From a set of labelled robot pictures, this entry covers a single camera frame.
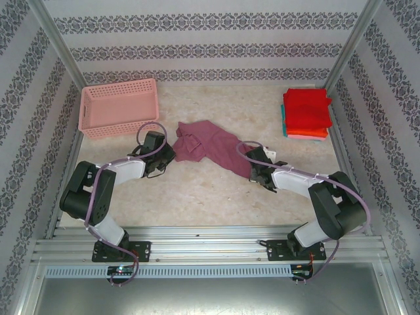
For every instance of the maroon t-shirt with star print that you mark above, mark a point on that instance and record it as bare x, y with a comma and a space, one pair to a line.
210, 141

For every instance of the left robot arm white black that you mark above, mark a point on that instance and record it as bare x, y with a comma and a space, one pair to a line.
82, 197

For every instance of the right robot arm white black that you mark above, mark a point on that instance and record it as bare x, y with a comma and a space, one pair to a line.
338, 210

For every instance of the pink folded t-shirt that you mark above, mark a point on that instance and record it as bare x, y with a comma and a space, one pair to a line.
305, 138

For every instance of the teal folded t-shirt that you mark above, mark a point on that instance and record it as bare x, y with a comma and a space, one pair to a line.
282, 118

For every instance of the pink plastic basket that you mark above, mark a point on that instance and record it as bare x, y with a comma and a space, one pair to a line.
118, 111

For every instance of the orange folded t-shirt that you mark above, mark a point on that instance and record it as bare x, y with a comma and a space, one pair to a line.
306, 132

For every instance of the red folded t-shirt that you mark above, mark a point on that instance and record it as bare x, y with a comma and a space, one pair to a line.
306, 108

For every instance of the grey metal sheet panel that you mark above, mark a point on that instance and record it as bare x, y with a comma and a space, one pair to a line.
210, 297

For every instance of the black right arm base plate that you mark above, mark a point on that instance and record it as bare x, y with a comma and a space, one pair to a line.
277, 251

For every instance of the aluminium mounting rail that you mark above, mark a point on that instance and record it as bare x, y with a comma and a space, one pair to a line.
210, 244

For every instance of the aluminium table side rail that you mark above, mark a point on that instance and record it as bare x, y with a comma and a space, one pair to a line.
348, 154
65, 177

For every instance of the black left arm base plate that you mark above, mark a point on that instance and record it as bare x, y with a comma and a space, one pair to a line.
141, 251

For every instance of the aluminium frame post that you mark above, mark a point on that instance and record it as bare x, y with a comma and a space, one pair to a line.
352, 46
59, 49

